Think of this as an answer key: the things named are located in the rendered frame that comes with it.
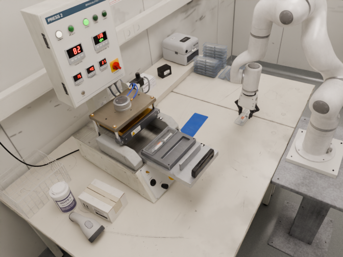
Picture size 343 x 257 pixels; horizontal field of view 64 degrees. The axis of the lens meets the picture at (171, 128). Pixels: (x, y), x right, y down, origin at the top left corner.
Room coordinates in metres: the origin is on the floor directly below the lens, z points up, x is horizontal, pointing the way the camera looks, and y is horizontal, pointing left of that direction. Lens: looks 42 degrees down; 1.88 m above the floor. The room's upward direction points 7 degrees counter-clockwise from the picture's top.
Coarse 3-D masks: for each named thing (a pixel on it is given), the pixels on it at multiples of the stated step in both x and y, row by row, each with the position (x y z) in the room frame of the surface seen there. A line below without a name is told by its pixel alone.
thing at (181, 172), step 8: (200, 144) 0.86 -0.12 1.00; (192, 152) 0.81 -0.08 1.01; (200, 152) 0.84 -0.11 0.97; (216, 152) 0.83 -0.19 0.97; (144, 160) 0.84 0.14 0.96; (184, 160) 0.77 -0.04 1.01; (192, 160) 0.80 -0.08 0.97; (208, 160) 0.79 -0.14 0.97; (160, 168) 0.78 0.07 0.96; (176, 168) 0.77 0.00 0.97; (184, 168) 0.76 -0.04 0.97; (192, 168) 0.76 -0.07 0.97; (176, 176) 0.72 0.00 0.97; (184, 176) 0.72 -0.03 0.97; (200, 176) 0.73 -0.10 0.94; (184, 184) 0.70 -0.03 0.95; (192, 184) 0.69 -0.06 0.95
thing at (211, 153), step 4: (208, 152) 0.80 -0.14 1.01; (212, 152) 0.80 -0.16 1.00; (204, 156) 0.78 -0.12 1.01; (208, 156) 0.78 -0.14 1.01; (212, 156) 0.81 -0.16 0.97; (200, 160) 0.76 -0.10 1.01; (204, 160) 0.76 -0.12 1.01; (200, 164) 0.74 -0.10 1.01; (204, 164) 0.75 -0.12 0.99; (196, 168) 0.72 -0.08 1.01; (200, 168) 0.73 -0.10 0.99; (192, 172) 0.71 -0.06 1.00; (196, 172) 0.71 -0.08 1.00; (192, 176) 0.71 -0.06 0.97; (196, 176) 0.71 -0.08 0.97
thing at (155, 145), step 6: (162, 132) 0.97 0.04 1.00; (168, 132) 0.96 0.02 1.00; (174, 132) 0.96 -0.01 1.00; (156, 138) 0.93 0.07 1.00; (162, 138) 0.92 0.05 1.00; (168, 138) 0.92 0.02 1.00; (150, 144) 0.89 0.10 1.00; (156, 144) 0.89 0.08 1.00; (162, 144) 0.88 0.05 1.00; (150, 150) 0.85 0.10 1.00; (156, 150) 0.85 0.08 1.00
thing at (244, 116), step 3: (243, 111) 1.28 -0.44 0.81; (246, 111) 1.28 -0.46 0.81; (249, 111) 1.28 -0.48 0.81; (240, 114) 1.26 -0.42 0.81; (243, 114) 1.25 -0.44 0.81; (246, 114) 1.25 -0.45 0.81; (237, 117) 1.23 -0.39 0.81; (240, 117) 1.23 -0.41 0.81; (243, 117) 1.23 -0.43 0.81; (246, 117) 1.22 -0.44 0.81; (237, 120) 1.20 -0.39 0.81; (240, 120) 1.20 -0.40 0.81; (243, 120) 1.20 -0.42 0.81; (240, 123) 1.17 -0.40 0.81
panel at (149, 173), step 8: (144, 168) 0.84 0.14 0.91; (152, 168) 0.85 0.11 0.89; (144, 176) 0.81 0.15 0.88; (152, 176) 0.83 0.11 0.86; (160, 176) 0.85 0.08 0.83; (168, 176) 0.87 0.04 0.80; (160, 184) 0.82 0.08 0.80; (168, 184) 0.84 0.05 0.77; (152, 192) 0.78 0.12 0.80; (160, 192) 0.80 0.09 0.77
